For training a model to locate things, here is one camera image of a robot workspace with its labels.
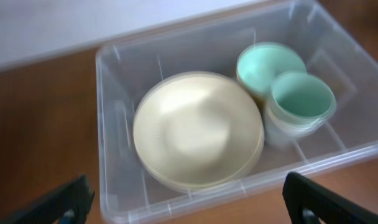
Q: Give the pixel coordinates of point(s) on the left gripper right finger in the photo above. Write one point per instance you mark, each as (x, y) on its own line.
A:
(309, 202)

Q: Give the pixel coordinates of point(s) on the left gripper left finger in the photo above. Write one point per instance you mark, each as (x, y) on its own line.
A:
(69, 203)

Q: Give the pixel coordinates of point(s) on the green cup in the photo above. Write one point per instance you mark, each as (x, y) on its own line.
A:
(301, 99)

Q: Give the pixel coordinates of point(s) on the beige plate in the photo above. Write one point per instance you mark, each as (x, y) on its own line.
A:
(239, 174)
(197, 128)

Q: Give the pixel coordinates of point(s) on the green bowl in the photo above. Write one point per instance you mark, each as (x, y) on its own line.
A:
(259, 64)

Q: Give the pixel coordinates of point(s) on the grey cup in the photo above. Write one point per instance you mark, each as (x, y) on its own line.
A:
(276, 138)

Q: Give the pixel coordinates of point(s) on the cream cup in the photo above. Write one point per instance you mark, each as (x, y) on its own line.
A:
(292, 129)

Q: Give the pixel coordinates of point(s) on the clear plastic storage bin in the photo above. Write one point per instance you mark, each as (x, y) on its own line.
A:
(127, 70)

